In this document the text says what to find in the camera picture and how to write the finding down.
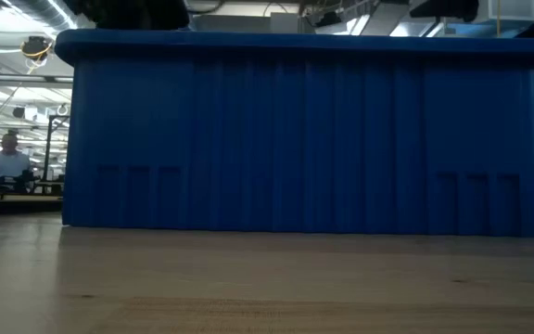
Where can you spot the person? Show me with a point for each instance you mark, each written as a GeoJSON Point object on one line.
{"type": "Point", "coordinates": [9, 162]}

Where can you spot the large blue plastic bin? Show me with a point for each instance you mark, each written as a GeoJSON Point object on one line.
{"type": "Point", "coordinates": [295, 139]}

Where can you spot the grey ceiling box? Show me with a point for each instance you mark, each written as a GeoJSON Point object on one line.
{"type": "Point", "coordinates": [285, 23]}

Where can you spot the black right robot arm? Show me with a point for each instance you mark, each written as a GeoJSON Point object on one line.
{"type": "Point", "coordinates": [443, 9]}

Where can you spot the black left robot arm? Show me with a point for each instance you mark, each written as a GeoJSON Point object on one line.
{"type": "Point", "coordinates": [132, 14]}

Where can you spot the silver ceiling air duct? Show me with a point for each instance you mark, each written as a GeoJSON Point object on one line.
{"type": "Point", "coordinates": [49, 11]}

